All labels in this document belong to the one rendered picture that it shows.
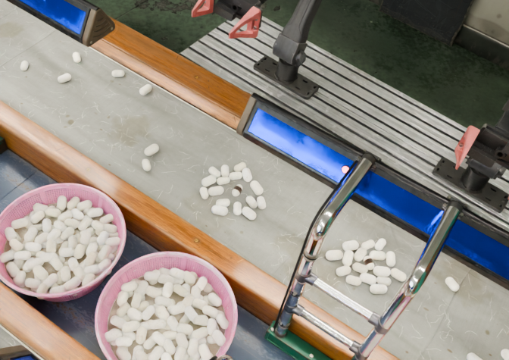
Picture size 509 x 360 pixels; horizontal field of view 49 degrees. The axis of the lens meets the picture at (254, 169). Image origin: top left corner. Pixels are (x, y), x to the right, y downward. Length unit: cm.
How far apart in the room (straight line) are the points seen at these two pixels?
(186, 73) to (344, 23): 174
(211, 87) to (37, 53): 48
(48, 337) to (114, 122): 56
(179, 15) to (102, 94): 156
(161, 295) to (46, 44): 82
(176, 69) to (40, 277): 65
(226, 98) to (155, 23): 153
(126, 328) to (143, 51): 77
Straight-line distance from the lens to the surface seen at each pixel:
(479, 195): 156
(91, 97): 149
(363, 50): 299
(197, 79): 150
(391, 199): 92
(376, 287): 120
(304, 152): 94
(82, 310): 122
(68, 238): 124
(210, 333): 112
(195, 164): 133
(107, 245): 121
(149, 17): 298
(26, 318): 113
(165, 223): 120
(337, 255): 121
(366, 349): 101
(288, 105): 160
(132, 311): 113
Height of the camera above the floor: 177
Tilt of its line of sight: 51 degrees down
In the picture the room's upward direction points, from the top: 11 degrees clockwise
